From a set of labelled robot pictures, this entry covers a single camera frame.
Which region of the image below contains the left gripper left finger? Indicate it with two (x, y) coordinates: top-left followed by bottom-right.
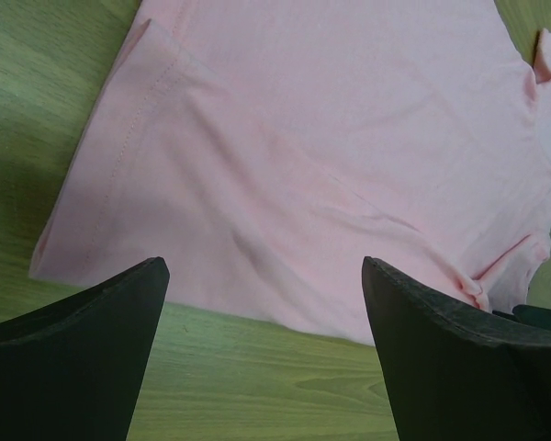
(0, 257), (170, 440)

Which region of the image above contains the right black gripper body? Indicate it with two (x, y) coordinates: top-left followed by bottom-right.
(492, 304), (551, 331)

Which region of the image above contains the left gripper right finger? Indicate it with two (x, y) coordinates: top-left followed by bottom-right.
(362, 257), (551, 440)

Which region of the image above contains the bright pink t shirt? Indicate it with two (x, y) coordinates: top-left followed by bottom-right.
(29, 1), (551, 345)

